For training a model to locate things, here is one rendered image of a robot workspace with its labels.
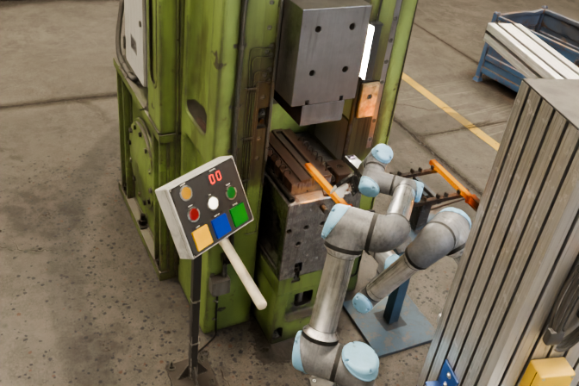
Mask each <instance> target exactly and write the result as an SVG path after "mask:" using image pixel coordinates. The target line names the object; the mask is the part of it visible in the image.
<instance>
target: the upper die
mask: <svg viewBox="0 0 579 386"><path fill-rule="evenodd" d="M273 98H274V99H275V100H276V101H277V102H278V104H279V105H280V106H281V107H282V108H283V109H284V110H285V111H286V112H287V113H288V114H289V115H290V116H291V118H292V119H293V120H294V121H295V122H296V123H297V124H298V125H299V126H305V125H310V124H316V123H322V122H328V121H338V120H341V117H342V113H343V108H344V102H345V100H342V99H341V98H340V99H339V100H338V101H332V102H326V103H314V104H307V103H306V102H305V105H302V106H295V107H291V106H290V105H289V104H288V103H287V102H286V101H285V100H284V99H283V98H282V97H281V96H280V95H279V94H278V93H277V92H276V91H275V90H274V97H273Z"/></svg>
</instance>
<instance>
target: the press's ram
mask: <svg viewBox="0 0 579 386"><path fill-rule="evenodd" d="M371 7H372V6H371V5H370V4H369V3H367V2H366V1H365V0H283V15H282V23H281V32H280V40H279V48H278V56H277V73H276V81H275V91H276V92H277V93H278V94H279V95H280V96H281V97H282V98H283V99H284V100H285V101H286V102H287V103H288V104H289V105H290V106H291V107H295V106H302V105H305V102H306V103H307V104H314V103H326V102H332V101H338V100H339V99H340V98H341V99H342V100H346V99H352V98H355V95H356V90H357V85H358V76H359V72H360V67H361V62H362V58H363V52H364V44H365V39H366V35H367V29H368V25H369V20H370V12H371Z"/></svg>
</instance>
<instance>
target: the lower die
mask: <svg viewBox="0 0 579 386"><path fill-rule="evenodd" d="M277 131H283V133H284V134H285V135H286V136H287V137H288V138H289V140H290V141H291V142H292V143H293V144H294V145H295V146H296V148H297V149H298V150H299V151H300V152H301V153H302V155H303V156H304V157H305V158H306V159H307V160H308V162H309V163H311V164H312V165H313V166H314V168H315V169H316V170H317V171H318V172H319V173H320V174H321V175H322V176H323V177H324V178H325V179H326V180H327V181H328V182H329V183H330V182H331V176H332V174H331V173H330V171H329V170H328V169H327V170H326V171H325V169H326V167H325V166H324V165H320V164H321V162H320V161H319V160H318V159H317V160H315V159H316V157H315V156H314V155H313V154H312V155H311V153H312V152H311V151H310V150H309V149H308V150H307V147H306V146H305V145H304V144H303V145H302V143H303V142H302V141H301V140H300V139H299V140H298V137H297V136H296V134H295V133H294V132H293V131H292V130H291V129H290V128H289V129H281V128H280V129H274V130H271V132H270V138H269V145H270V148H272V149H273V150H274V153H276V154H277V155H276V154H274V155H272V150H269V151H268V155H267V160H266V161H267V164H268V165H270V157H271V155H272V157H271V169H272V170H274V162H275V160H276V159H279V160H277V162H276V167H275V173H276V175H277V174H278V167H279V166H280V165H281V160H282V164H286V165H287V167H286V169H290V170H291V174H290V171H286V172H285V173H284V179H283V172H284V171H285V170H286V169H285V165H282V166H281V167H280V172H279V178H280V180H281V182H282V180H283V184H284V185H285V187H286V188H287V189H288V191H289V192H290V193H291V195H292V196H295V195H300V194H304V193H308V192H312V191H317V190H322V189H323V188H322V187H321V186H320V185H319V184H318V183H317V181H316V180H315V179H314V176H313V174H312V173H311V172H310V171H309V170H308V169H307V167H306V166H305V165H304V164H303V163H302V162H301V160H300V159H299V158H297V156H296V155H295V154H294V153H293V152H292V151H291V150H290V148H289V147H288V146H287V145H286V144H285V143H284V141H283V140H282V139H281V138H280V137H279V136H278V134H277V133H276V132H277ZM280 159H281V160H280ZM307 190H308V192H307Z"/></svg>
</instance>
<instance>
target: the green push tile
mask: <svg viewBox="0 0 579 386"><path fill-rule="evenodd" d="M229 212H230V215H231V217H232V220H233V224H234V226H235V227H237V226H239V225H240V224H242V223H244V222H245V221H247V220H249V218H248V215H247V212H246V209H245V206H244V203H243V202H241V203H239V204H238V205H236V206H235V207H233V208H231V209H229Z"/></svg>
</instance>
